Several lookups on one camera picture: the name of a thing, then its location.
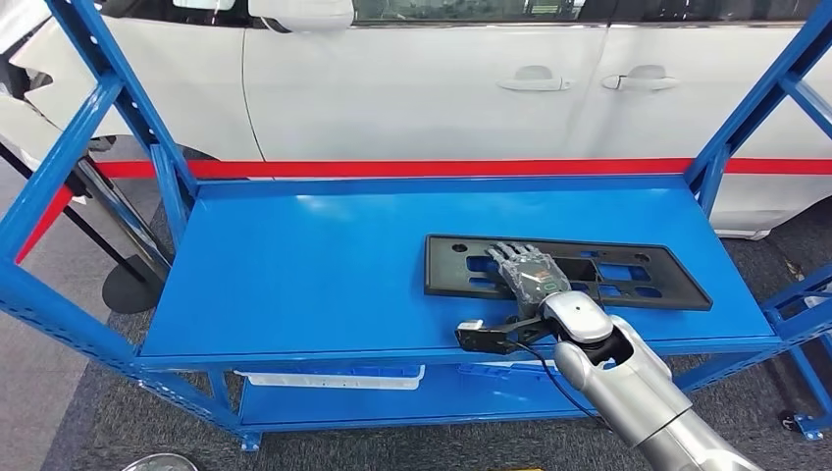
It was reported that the black plastic plate part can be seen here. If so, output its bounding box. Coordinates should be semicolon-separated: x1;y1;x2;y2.
423;234;714;312

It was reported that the thin black pole stand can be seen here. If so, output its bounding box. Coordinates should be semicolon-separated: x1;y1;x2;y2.
0;141;172;315

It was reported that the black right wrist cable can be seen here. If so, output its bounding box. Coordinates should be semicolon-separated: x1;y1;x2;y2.
509;338;612;432

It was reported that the chrome stanchion post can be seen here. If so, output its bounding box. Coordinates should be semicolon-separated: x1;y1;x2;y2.
70;155;174;271

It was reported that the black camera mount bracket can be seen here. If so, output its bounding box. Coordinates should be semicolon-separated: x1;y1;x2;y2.
453;315;561;356

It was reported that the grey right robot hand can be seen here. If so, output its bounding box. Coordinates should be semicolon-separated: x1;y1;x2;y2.
486;241;572;320

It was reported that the blue metal shelf rack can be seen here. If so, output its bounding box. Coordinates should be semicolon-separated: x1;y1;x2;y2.
760;263;832;444
0;0;832;453

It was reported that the white car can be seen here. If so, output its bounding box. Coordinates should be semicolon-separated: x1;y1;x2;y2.
0;0;832;241

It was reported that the red barrier belt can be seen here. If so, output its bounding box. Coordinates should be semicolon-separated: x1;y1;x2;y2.
14;184;74;265
90;157;832;180

